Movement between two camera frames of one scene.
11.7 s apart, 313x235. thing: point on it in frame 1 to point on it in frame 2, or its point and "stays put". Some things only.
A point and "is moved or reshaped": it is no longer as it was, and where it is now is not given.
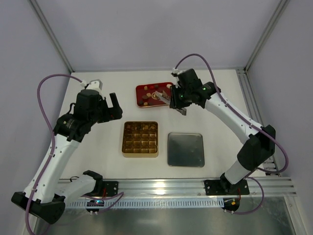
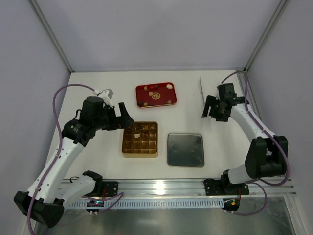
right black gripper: [174, 97] to [214, 110]
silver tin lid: [185, 150] stays put
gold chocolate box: [140, 139] stays put
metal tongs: [183, 111] is moved or reshaped
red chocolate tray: [146, 96] stays put
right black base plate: [213, 187] stays put
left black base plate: [111, 188] stays put
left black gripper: [107, 111] to [117, 120]
